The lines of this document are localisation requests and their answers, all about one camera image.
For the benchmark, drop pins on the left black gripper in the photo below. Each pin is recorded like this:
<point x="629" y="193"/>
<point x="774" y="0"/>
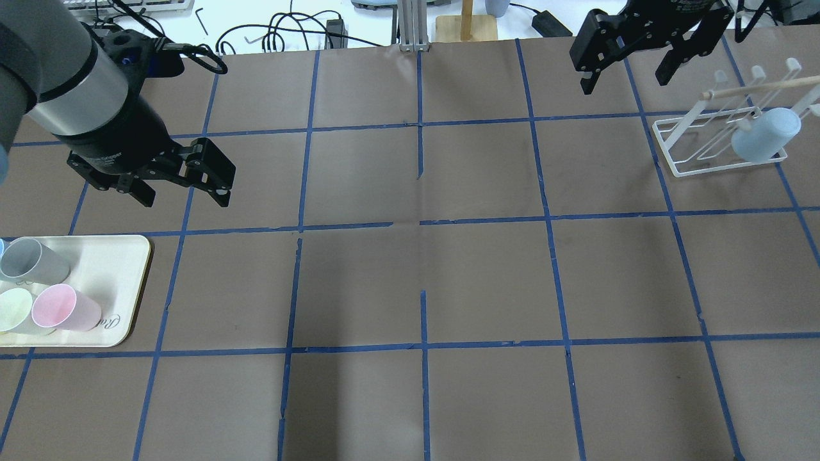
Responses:
<point x="118" y="142"/>

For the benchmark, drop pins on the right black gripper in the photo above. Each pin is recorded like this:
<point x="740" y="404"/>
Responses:
<point x="655" y="20"/>

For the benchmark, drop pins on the light blue plastic cup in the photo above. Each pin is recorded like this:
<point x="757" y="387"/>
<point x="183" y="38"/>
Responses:
<point x="759" y="139"/>

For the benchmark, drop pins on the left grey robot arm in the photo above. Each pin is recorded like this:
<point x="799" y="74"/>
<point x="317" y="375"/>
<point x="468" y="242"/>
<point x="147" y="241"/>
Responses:
<point x="85" y="90"/>

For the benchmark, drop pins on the blue cup on desk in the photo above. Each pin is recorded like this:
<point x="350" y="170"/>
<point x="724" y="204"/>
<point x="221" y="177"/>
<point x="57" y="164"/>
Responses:
<point x="496" y="8"/>

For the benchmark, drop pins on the grey plastic cup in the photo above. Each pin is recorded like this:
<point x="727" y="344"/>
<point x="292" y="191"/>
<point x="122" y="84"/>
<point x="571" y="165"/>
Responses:
<point x="29" y="260"/>

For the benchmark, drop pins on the pink plastic cup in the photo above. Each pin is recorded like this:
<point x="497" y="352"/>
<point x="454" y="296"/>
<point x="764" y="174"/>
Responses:
<point x="64" y="308"/>

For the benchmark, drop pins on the light green plastic cup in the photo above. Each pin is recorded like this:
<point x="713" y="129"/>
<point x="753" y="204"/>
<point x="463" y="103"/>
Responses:
<point x="16" y="314"/>

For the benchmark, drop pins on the cream serving tray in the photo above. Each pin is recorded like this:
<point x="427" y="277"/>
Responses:
<point x="109" y="269"/>

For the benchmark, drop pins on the black power adapter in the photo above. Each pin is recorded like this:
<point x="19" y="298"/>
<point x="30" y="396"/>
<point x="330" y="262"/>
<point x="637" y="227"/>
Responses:
<point x="548" y="26"/>

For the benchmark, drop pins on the wooden mug tree stand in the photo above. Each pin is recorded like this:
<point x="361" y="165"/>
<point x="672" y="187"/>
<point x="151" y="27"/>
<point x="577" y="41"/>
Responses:
<point x="465" y="27"/>

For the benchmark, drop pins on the black power brick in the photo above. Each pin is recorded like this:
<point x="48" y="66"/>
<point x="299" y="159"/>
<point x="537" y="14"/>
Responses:
<point x="335" y="37"/>

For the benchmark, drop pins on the white wire cup rack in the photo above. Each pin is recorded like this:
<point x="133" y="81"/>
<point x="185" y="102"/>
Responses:
<point x="699" y="141"/>

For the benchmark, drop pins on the aluminium frame post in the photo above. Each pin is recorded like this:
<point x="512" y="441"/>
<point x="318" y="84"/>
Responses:
<point x="411" y="30"/>

